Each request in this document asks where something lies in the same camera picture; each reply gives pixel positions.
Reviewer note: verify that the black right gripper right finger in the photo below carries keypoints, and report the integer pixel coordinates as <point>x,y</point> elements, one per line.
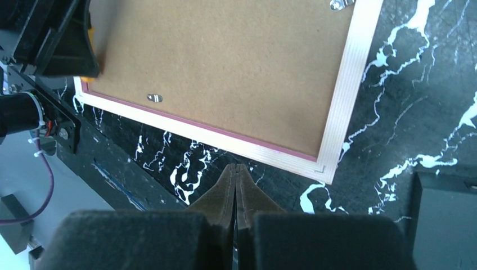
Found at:
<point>271,238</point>

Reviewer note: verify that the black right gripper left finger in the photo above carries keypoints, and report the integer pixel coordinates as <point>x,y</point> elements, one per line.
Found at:
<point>199,237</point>

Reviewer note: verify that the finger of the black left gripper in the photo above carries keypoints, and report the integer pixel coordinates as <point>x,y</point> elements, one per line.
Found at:
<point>53,39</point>

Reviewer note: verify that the pink picture frame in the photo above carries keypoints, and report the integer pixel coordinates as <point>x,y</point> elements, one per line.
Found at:
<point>273,81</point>

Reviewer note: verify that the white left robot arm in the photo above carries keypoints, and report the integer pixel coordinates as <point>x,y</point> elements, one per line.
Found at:
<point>25,106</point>

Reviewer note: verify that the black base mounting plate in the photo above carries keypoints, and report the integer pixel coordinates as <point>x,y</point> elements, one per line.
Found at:
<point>102,157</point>

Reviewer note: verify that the black Mercury box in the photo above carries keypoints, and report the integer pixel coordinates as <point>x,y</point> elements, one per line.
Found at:
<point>442,230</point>

